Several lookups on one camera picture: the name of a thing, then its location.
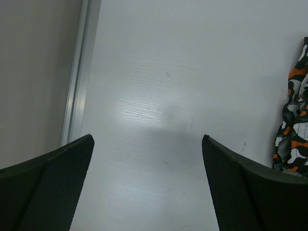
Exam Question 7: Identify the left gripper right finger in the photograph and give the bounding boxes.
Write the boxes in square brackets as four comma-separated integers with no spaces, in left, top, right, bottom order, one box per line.
[202,135,308,231]

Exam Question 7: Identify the camouflage orange black shorts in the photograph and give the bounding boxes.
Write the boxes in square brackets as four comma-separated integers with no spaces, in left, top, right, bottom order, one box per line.
[272,37,308,178]

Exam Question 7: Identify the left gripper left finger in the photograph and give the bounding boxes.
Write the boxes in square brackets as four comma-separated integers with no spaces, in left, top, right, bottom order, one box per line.
[0,134,94,231]

